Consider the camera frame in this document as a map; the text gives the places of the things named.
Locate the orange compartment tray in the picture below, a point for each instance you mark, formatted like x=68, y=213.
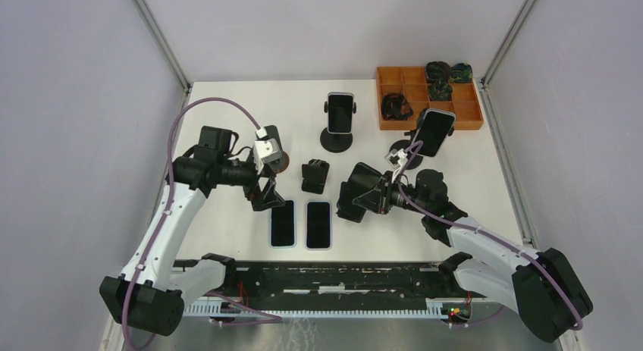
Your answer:
x=410, y=82

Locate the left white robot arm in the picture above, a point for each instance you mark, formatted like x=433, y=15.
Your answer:
x=146, y=295

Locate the green rolled item corner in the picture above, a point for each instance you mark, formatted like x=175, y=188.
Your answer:
x=461, y=73

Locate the green rolled item middle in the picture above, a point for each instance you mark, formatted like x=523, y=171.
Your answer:
x=440, y=91

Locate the lilac case phone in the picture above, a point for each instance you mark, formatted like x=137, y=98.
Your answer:
x=318, y=225

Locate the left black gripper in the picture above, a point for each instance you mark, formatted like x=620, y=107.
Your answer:
x=265, y=199

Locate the white cable duct rail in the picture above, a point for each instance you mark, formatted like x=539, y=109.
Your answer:
x=218, y=308

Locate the dark rolled item top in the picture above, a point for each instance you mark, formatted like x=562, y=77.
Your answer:
x=437, y=71

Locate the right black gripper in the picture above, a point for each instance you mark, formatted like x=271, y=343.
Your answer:
x=381, y=193

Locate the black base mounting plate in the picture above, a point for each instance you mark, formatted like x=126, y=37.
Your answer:
x=339, y=286

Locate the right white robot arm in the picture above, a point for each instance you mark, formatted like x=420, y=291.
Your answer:
x=541, y=287

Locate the black rolled item in tray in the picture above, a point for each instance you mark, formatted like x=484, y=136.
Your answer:
x=395, y=107

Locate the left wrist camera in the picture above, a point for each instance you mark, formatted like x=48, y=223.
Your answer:
x=266, y=151

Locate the black case phone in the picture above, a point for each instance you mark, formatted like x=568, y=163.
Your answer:
x=345, y=207

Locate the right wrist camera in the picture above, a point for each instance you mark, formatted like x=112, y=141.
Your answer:
x=398, y=160

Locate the brown base phone stand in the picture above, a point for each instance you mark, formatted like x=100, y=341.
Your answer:
x=282, y=164

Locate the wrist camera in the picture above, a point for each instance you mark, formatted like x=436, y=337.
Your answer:
x=398, y=160
x=266, y=151

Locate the blue case phone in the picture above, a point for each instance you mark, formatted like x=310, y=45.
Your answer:
x=283, y=226

